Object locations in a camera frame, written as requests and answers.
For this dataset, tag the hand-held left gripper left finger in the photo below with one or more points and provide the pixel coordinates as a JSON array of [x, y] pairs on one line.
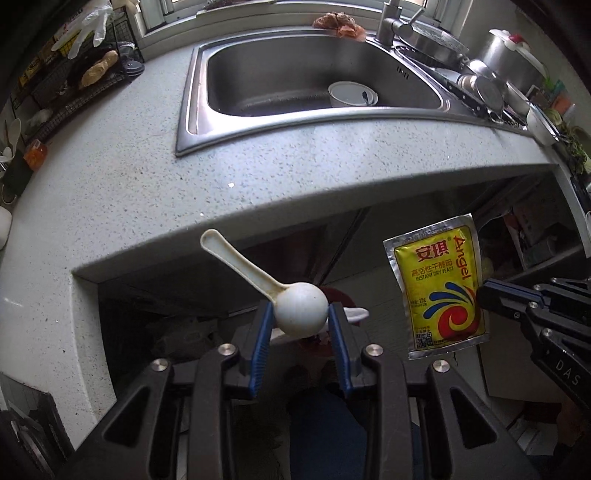
[[261, 350]]

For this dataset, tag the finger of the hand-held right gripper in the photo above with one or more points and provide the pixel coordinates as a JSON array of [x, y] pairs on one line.
[[503, 288], [503, 308]]

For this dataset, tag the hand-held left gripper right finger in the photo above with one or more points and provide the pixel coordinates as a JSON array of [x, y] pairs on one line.
[[339, 355]]

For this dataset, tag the white plastic spoon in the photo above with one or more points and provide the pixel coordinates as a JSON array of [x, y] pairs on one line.
[[300, 309]]

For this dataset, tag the red plastic bin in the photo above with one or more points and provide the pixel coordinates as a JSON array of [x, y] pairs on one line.
[[341, 297]]

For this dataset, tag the yellow yeast packet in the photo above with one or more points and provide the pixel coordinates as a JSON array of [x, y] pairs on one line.
[[438, 295]]

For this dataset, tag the person's leg in jeans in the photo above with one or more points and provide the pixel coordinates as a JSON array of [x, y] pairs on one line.
[[323, 438]]

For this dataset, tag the green vegetables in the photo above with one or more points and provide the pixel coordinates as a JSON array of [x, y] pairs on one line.
[[575, 143]]

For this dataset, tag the white bowl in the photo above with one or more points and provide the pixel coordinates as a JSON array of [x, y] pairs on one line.
[[542, 127], [351, 94]]

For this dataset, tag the steel bowl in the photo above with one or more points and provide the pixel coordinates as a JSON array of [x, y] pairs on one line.
[[487, 94]]

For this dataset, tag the coloured cutting boards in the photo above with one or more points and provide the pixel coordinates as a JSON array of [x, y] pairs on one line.
[[561, 99]]

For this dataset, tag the steel pot with white lid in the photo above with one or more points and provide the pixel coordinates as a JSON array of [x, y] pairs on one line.
[[508, 60]]

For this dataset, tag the steel colander pot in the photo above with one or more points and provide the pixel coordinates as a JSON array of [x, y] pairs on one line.
[[438, 46]]

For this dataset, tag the stainless steel sink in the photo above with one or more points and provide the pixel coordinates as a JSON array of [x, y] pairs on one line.
[[277, 83]]

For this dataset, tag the white lidded jar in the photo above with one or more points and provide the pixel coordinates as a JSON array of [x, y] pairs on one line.
[[4, 226]]

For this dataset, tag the steel faucet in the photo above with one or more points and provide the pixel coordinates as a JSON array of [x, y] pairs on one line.
[[392, 23]]

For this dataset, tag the orange jar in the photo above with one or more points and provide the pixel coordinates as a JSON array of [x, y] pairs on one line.
[[36, 156]]

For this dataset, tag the black utensil cup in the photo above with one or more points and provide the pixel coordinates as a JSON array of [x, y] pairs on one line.
[[16, 173]]

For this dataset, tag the orange rag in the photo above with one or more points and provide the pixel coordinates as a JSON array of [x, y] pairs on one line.
[[341, 25]]

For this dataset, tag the tan sponge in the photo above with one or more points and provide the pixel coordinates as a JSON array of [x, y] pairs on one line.
[[99, 69]]

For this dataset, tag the white soup spoon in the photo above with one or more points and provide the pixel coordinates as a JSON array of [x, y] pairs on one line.
[[14, 131]]

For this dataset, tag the white rubber gloves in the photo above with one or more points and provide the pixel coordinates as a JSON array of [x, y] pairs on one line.
[[87, 27]]

